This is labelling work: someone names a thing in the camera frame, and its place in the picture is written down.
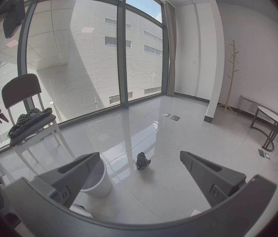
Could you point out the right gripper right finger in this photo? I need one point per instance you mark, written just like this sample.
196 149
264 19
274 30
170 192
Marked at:
213 181

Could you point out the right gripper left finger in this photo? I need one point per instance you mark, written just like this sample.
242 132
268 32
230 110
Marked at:
62 181

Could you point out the black plastic bag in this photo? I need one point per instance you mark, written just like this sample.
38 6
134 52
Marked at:
30 120

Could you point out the white trash bin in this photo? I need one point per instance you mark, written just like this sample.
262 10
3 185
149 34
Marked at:
102 184

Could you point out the crumpled black plastic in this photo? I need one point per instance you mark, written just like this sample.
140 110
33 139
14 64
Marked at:
142 161

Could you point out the grey chair with white legs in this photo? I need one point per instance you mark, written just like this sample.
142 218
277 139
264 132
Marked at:
20 88

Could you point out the round table with black legs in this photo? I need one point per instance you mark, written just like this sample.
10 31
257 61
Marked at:
270 113

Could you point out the wooden coat stand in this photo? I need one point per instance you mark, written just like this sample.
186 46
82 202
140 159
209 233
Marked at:
230 83

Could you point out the beige curtain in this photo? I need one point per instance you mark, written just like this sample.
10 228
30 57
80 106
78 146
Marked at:
170 58

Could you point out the window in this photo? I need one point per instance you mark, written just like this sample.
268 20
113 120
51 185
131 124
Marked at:
121 58

